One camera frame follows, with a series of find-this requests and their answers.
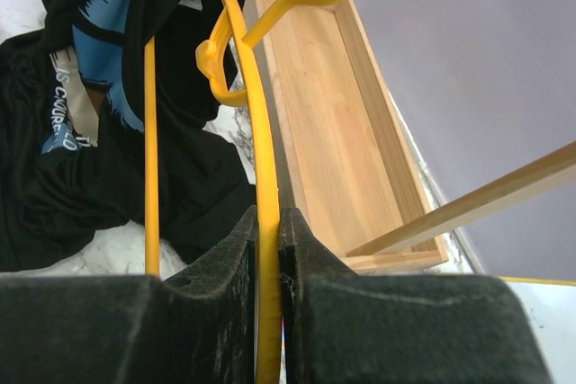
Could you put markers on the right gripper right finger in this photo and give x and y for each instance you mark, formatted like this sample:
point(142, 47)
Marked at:
point(341, 327)

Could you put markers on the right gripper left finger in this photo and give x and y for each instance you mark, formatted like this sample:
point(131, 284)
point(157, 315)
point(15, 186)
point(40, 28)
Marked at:
point(99, 329)

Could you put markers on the black printed t shirt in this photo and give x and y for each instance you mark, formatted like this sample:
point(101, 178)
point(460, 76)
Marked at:
point(72, 131)

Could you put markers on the yellow plastic hanger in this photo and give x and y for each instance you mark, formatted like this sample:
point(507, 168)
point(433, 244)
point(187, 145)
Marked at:
point(265, 154)

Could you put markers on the small whiteboard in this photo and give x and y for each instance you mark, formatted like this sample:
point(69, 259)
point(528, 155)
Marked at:
point(550, 307)

